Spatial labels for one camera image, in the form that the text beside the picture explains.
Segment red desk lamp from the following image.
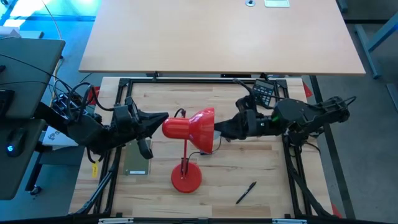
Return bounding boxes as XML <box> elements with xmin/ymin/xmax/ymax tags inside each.
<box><xmin>161</xmin><ymin>107</ymin><xmax>216</xmax><ymax>194</ymax></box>

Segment keyboard on far table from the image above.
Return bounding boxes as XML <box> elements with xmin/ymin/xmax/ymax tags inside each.
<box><xmin>251</xmin><ymin>78</ymin><xmax>276</xmax><ymax>107</ymax></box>

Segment black pen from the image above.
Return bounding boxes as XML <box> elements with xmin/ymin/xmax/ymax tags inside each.
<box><xmin>235</xmin><ymin>181</ymin><xmax>257</xmax><ymax>205</ymax></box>

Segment white desk outlet plate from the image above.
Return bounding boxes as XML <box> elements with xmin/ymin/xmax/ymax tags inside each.
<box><xmin>264</xmin><ymin>0</ymin><xmax>290</xmax><ymax>8</ymax></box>

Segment white box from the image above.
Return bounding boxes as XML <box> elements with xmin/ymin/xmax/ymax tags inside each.
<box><xmin>0</xmin><ymin>26</ymin><xmax>45</xmax><ymax>40</ymax></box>

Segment grey metal table legs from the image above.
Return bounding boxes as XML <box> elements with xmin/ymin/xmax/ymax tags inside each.
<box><xmin>354</xmin><ymin>14</ymin><xmax>398</xmax><ymax>79</ymax></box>

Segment black flat device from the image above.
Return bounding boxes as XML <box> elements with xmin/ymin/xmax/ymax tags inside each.
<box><xmin>0</xmin><ymin>89</ymin><xmax>16</xmax><ymax>118</ymax></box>

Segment yellow cable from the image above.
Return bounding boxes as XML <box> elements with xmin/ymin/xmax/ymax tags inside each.
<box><xmin>39</xmin><ymin>0</ymin><xmax>63</xmax><ymax>108</ymax></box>

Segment silver metal latch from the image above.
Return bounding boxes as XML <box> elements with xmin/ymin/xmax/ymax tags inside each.
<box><xmin>98</xmin><ymin>217</ymin><xmax>134</xmax><ymax>224</ymax></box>
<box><xmin>272</xmin><ymin>218</ymin><xmax>307</xmax><ymax>224</ymax></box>

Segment green spiral notebook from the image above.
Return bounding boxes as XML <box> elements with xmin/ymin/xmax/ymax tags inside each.
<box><xmin>123</xmin><ymin>139</ymin><xmax>152</xmax><ymax>176</ymax></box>

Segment white printed paper sheet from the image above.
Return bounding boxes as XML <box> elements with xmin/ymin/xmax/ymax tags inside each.
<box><xmin>42</xmin><ymin>125</ymin><xmax>79</xmax><ymax>147</ymax></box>

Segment black lamp power cord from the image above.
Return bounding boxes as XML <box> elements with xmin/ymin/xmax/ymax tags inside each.
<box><xmin>173</xmin><ymin>108</ymin><xmax>223</xmax><ymax>161</ymax></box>

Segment dark side desk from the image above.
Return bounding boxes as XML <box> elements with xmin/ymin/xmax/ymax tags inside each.
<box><xmin>0</xmin><ymin>37</ymin><xmax>67</xmax><ymax>200</ymax></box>

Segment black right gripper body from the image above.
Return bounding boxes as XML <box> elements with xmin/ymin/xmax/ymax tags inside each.
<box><xmin>235</xmin><ymin>110</ymin><xmax>261</xmax><ymax>141</ymax></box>

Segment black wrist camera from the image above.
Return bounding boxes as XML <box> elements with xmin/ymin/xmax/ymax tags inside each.
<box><xmin>235</xmin><ymin>96</ymin><xmax>259</xmax><ymax>113</ymax></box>
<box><xmin>125</xmin><ymin>96</ymin><xmax>140</xmax><ymax>110</ymax></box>

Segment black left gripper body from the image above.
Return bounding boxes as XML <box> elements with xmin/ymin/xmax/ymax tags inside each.
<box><xmin>110</xmin><ymin>103</ymin><xmax>155</xmax><ymax>160</ymax></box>

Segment black computer mouse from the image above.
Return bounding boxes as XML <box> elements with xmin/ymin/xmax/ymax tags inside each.
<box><xmin>6</xmin><ymin>128</ymin><xmax>27</xmax><ymax>158</ymax></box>

